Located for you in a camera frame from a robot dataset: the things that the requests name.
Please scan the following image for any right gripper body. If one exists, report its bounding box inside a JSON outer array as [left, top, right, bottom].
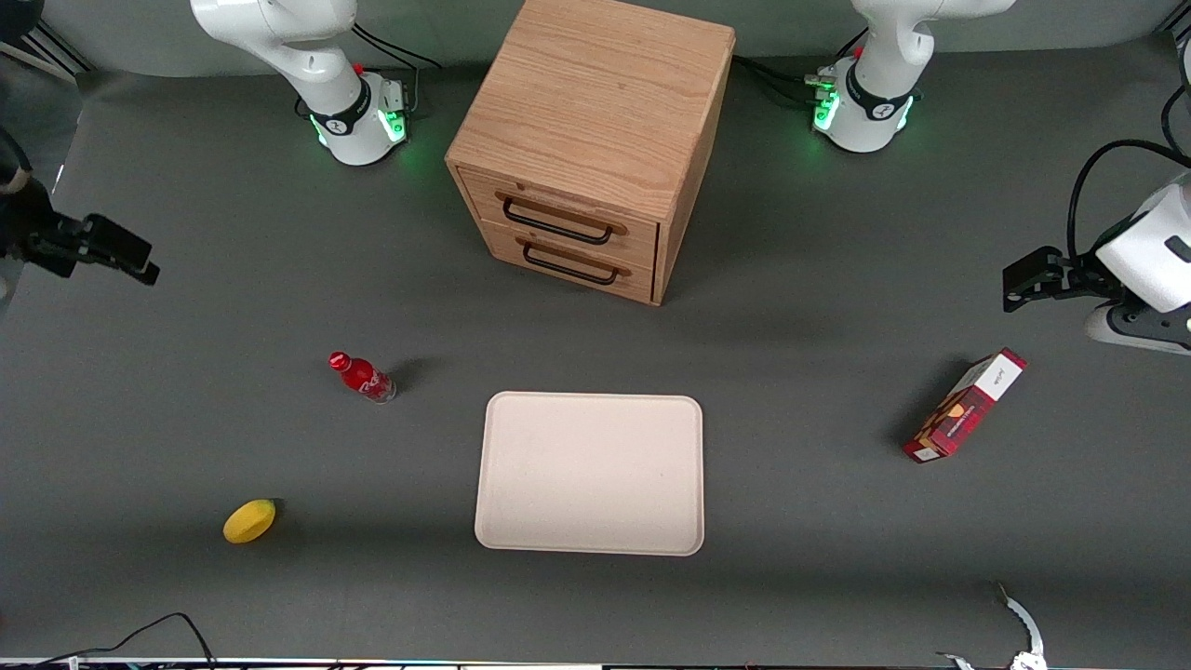
[[0, 130, 89, 280]]

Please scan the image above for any red coke bottle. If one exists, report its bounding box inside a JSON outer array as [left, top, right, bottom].
[[328, 351, 398, 405]]

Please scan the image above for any beige rectangular tray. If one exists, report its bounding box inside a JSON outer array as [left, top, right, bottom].
[[474, 391, 706, 557]]

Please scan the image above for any red cookie box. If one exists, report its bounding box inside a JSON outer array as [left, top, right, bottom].
[[902, 347, 1029, 464]]

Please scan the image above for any yellow lemon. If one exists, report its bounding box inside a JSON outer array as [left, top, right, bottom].
[[222, 499, 278, 545]]

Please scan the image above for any wooden drawer front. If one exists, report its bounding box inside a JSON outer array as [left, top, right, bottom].
[[458, 167, 661, 273], [478, 220, 656, 304]]

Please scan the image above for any wooden drawer cabinet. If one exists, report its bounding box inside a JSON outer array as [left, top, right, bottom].
[[445, 0, 737, 307]]

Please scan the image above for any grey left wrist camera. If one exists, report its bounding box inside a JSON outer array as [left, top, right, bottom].
[[1083, 300, 1191, 355]]

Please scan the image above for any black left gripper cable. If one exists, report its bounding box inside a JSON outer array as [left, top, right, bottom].
[[1067, 139, 1191, 271]]

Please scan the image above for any dark metal frame rail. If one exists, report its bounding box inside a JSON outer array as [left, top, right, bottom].
[[0, 19, 96, 80]]

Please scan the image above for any black left arm base cable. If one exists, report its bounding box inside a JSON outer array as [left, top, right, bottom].
[[731, 28, 871, 111]]

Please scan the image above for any black arm base cable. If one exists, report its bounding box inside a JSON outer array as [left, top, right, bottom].
[[731, 28, 871, 111], [350, 22, 444, 117]]

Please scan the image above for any white curved strap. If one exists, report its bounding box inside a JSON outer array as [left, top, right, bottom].
[[935, 583, 1049, 670]]

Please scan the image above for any black right arm base cable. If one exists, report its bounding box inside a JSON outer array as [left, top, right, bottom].
[[350, 22, 444, 117]]

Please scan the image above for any black cable loop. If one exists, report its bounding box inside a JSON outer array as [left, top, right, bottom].
[[0, 611, 217, 670]]

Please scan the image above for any black drawer handle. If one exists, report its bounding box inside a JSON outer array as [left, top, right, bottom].
[[515, 235, 632, 287], [496, 191, 628, 247]]

